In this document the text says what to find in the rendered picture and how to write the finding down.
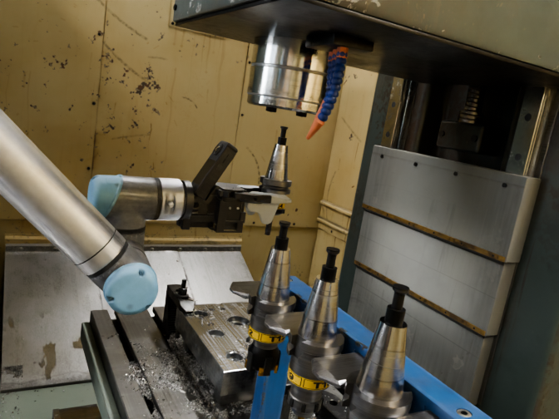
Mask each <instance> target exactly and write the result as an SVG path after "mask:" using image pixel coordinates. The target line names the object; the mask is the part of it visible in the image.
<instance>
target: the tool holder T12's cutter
mask: <svg viewBox="0 0 559 419"><path fill-rule="evenodd" d="M280 355H281V352H280V350H279V349H278V347H277V348H276V349H273V350H264V349H260V348H258V347H256V346H255V345H254V344H253V343H251V344H250V345H249V347H248V354H247V359H245V368H246V369H247V370H248V371H249V372H253V371H255V370H257V371H259V372H258V376H270V371H273V370H275V371H274V373H277V371H278V369H279V364H280Z"/></svg>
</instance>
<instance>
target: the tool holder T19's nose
mask: <svg viewBox="0 0 559 419"><path fill-rule="evenodd" d="M322 393H323V391H321V392H310V391H305V390H303V389H300V388H298V387H296V386H294V385H293V384H291V388H290V389H289V390H288V392H287V397H286V399H288V400H287V401H288V403H289V406H290V407H291V408H292V410H293V412H294V414H295V415H296V416H298V417H303V418H307V417H310V416H312V415H313V414H315V413H316V412H318V411H319V410H320V408H321V407H322V406H323V402H324V398H323V395H322Z"/></svg>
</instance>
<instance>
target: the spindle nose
mask: <svg viewBox="0 0 559 419"><path fill-rule="evenodd" d="M305 44H306V41H305V40H300V39H295V38H289V37H274V36H258V37H255V41H254V47H253V53H252V59H251V64H252V65H251V67H250V76H249V83H248V89H247V93H248V96H247V102H248V103H249V104H251V105H257V106H268V107H273V108H277V109H282V110H287V111H297V112H303V113H308V114H313V115H316V114H317V112H318V110H319V107H320V105H321V103H322V101H323V99H324V98H325V92H326V86H327V85H326V82H327V80H328V79H327V75H328V73H327V70H328V68H329V67H328V58H329V53H328V52H324V51H320V50H314V49H310V48H307V47H305Z"/></svg>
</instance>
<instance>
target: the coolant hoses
mask: <svg viewBox="0 0 559 419"><path fill-rule="evenodd" d="M373 45H374V43H373V42H367V41H365V40H361V39H358V38H354V37H349V36H345V35H343V34H339V33H336V32H331V33H324V34H316V35H308V36H307V37H306V44H305V47H307V48H310V49H314V50H320V51H324V52H328V53H329V58H328V67H329V68H328V70H327V73H328V75H327V79H328V80H327V82H326V85H327V86H326V92H325V98H324V99H323V101H322V103H321V105H320V107H319V110H318V112H317V114H316V116H315V118H314V122H313V124H312V126H311V127H310V130H309V133H308V135H307V136H306V139H307V140H309V139H310V138H311V137H312V136H313V135H314V134H315V133H316V132H317V131H318V130H319V129H320V128H321V127H322V126H323V125H324V122H325V121H327V120H328V116H329V115H330V114H331V110H333V109H334V104H335V103H336V101H337V97H338V96H339V91H340V89H341V86H340V85H341V84H342V83H343V79H342V78H343V77H344V71H345V64H346V62H347V61H346V58H347V57H348V54H356V53H365V52H372V51H373Z"/></svg>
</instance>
